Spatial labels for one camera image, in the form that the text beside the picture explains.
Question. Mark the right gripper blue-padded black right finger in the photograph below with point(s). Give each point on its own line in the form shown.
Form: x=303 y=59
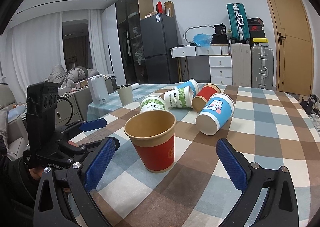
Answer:
x=279 y=207

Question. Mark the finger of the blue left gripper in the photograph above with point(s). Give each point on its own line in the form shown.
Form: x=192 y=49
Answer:
x=93 y=125

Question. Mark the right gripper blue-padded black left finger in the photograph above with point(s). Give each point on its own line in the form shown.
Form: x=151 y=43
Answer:
x=51 y=205

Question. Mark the large red kraft paper cup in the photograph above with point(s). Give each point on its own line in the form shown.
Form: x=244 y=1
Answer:
x=152 y=134

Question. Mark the grey-green tumbler cup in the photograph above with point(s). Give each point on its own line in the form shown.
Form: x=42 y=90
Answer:
x=125 y=94

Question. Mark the white green paper cup front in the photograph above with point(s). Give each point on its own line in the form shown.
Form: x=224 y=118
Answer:
x=152 y=102

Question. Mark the white green paper cup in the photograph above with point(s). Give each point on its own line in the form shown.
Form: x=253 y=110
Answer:
x=152 y=102
x=179 y=98

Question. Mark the white green paper cup rear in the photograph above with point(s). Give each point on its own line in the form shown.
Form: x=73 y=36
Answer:
x=179 y=98

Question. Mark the small red kraft paper cup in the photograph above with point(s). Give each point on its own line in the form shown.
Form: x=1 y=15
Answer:
x=202 y=98

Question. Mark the blue white paper cup rear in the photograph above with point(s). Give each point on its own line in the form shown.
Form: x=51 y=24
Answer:
x=193 y=84

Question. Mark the blue bunny paper cup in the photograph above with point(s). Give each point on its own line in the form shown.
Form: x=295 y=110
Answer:
x=218 y=110

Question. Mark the person's left hand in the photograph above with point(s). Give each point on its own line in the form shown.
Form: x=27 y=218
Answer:
x=36 y=173

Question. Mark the pile of grey jackets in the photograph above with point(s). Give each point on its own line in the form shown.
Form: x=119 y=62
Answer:
x=72 y=77

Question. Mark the white curtain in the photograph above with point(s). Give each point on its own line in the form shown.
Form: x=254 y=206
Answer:
x=30 y=50

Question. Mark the pile of shoes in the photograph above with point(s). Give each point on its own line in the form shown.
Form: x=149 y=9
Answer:
x=311 y=107

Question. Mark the black refrigerator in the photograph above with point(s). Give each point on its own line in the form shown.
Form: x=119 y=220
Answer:
x=159 y=36

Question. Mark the dark glass display cabinet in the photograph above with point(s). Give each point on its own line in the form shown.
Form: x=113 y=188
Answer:
x=129 y=13

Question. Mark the wooden door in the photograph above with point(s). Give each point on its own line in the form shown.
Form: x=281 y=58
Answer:
x=294 y=46

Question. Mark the red box on fridge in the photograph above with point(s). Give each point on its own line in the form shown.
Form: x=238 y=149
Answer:
x=159 y=8

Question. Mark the cardboard box on fridge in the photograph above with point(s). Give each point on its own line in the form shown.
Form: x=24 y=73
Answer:
x=169 y=8

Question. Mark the blue plastic bag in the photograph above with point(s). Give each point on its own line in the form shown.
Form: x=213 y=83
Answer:
x=203 y=40

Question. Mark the white drawer desk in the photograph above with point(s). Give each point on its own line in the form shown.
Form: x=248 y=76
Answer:
x=212 y=64

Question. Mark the beige suitcase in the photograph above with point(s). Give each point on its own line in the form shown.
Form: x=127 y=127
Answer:
x=241 y=64

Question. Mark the silver aluminium suitcase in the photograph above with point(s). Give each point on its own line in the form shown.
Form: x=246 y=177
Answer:
x=262 y=67

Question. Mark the black bag on desk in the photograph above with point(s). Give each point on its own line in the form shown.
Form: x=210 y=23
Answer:
x=220 y=36

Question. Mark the stack of shoe boxes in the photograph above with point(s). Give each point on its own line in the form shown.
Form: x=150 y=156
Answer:
x=257 y=33

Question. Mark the teal suitcase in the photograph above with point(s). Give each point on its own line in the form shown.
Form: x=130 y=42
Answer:
x=239 y=24

